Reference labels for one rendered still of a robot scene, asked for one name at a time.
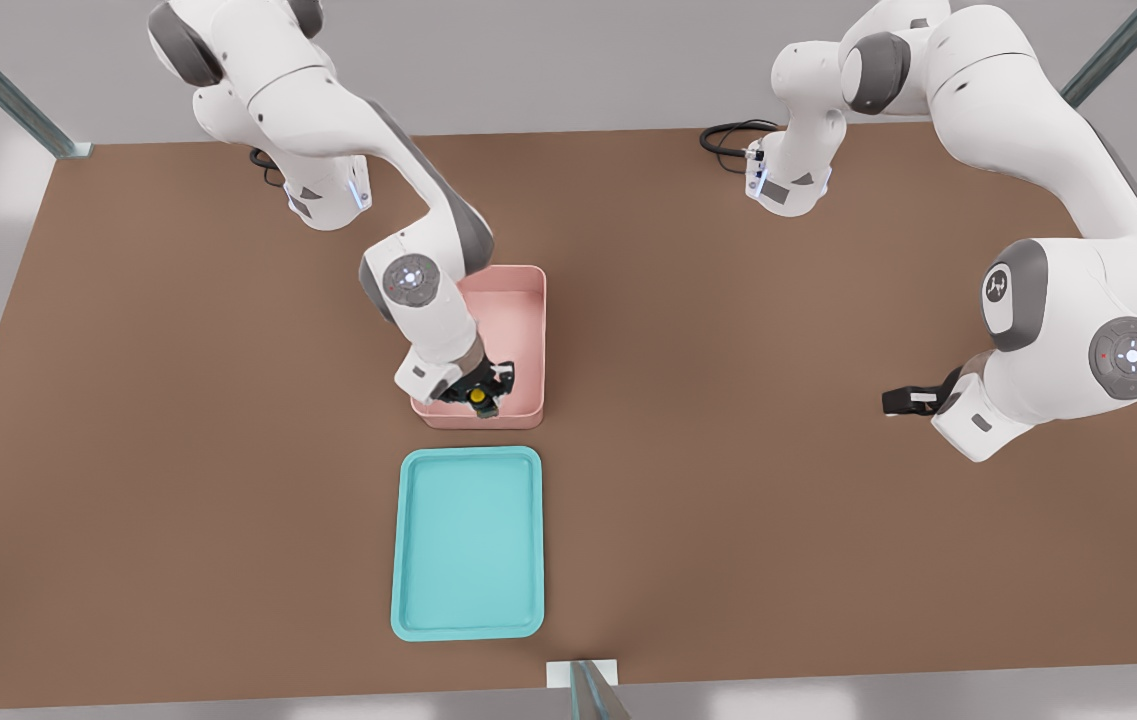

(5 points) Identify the pink box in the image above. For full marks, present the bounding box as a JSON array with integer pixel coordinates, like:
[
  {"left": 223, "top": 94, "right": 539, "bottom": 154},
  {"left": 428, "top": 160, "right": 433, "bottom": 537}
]
[{"left": 410, "top": 265, "right": 548, "bottom": 431}]

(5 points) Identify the pale blue-green tray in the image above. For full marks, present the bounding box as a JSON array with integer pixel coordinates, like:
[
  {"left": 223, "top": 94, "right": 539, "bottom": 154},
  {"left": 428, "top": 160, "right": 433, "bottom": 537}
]
[{"left": 390, "top": 446, "right": 546, "bottom": 642}]

